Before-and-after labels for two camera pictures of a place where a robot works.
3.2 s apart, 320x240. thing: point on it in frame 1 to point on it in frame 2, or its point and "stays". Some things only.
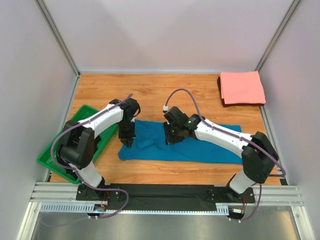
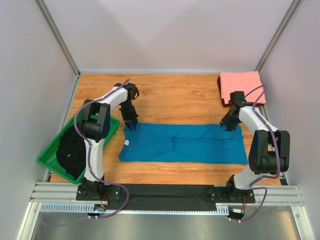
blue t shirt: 150,146 stays
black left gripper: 127,135 to 130,119
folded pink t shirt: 242,87 stays
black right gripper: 169,133 to 230,120
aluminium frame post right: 291,12 stays
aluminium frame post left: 43,9 stays
